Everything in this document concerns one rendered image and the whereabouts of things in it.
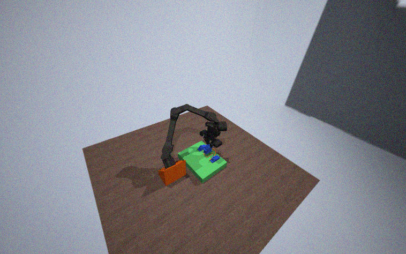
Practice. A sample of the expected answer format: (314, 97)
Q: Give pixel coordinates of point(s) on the blue micro servo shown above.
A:
(207, 149)

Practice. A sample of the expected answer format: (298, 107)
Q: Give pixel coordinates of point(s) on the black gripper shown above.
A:
(210, 136)

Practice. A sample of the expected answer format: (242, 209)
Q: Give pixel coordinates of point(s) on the green rectangular block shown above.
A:
(199, 163)

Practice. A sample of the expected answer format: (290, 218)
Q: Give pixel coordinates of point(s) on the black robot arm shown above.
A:
(213, 125)

